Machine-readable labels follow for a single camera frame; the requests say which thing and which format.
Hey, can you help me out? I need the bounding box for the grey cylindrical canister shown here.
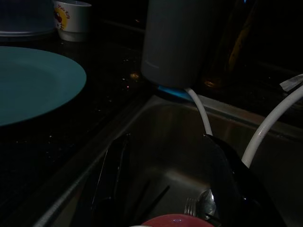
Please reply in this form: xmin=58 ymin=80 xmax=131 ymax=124
xmin=141 ymin=0 xmax=214 ymax=88

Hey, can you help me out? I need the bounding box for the white hose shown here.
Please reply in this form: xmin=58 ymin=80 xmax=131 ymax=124
xmin=186 ymin=74 xmax=303 ymax=167

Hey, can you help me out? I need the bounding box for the white Hello Kitty mug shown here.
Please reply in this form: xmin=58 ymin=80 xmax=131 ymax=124
xmin=52 ymin=0 xmax=92 ymax=43

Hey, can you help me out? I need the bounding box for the white tag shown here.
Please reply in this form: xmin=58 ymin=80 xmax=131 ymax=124
xmin=279 ymin=75 xmax=303 ymax=92

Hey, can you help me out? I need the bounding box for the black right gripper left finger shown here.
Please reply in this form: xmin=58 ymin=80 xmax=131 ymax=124
xmin=91 ymin=132 xmax=132 ymax=227

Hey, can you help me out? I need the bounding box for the yellow oil bottle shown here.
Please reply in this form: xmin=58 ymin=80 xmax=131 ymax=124
xmin=201 ymin=0 xmax=261 ymax=88

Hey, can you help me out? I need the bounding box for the black chopstick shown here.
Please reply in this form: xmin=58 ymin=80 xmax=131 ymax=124
xmin=132 ymin=177 xmax=152 ymax=211
xmin=146 ymin=184 xmax=171 ymax=212

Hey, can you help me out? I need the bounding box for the stainless steel sink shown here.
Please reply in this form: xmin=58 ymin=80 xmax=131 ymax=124
xmin=33 ymin=94 xmax=303 ymax=227

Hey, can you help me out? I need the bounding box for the teal plate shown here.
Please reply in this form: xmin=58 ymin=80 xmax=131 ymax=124
xmin=0 ymin=46 xmax=87 ymax=127

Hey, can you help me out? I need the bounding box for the blue pad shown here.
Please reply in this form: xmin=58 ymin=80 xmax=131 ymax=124
xmin=155 ymin=84 xmax=191 ymax=100

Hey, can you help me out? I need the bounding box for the metal fork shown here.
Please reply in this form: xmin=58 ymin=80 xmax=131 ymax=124
xmin=184 ymin=198 xmax=198 ymax=216

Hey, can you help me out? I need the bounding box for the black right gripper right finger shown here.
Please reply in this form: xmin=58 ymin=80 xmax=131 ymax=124
xmin=203 ymin=133 xmax=282 ymax=227

